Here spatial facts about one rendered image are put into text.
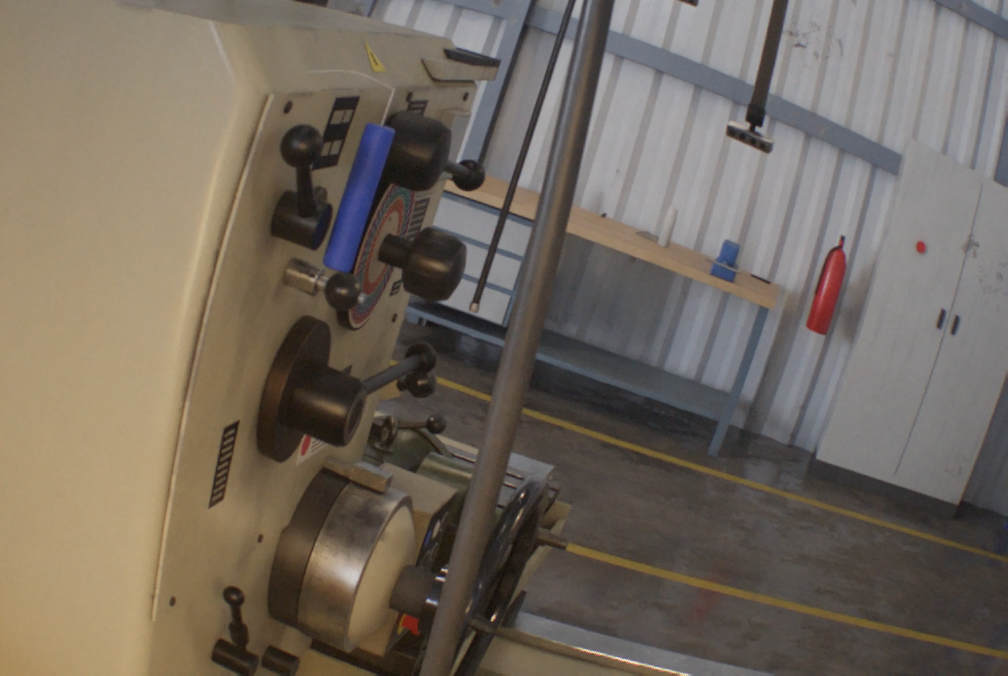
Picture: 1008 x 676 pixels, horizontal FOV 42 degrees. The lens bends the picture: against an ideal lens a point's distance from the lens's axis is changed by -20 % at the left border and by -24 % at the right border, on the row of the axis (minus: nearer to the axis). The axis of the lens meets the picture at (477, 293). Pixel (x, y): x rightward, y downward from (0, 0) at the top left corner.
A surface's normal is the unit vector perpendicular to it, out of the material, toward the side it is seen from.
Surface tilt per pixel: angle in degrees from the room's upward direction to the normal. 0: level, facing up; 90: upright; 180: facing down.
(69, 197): 90
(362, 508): 27
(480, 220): 90
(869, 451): 90
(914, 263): 90
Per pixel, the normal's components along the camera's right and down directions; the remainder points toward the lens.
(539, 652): 0.30, -0.94
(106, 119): -0.22, 0.12
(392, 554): 0.85, -0.04
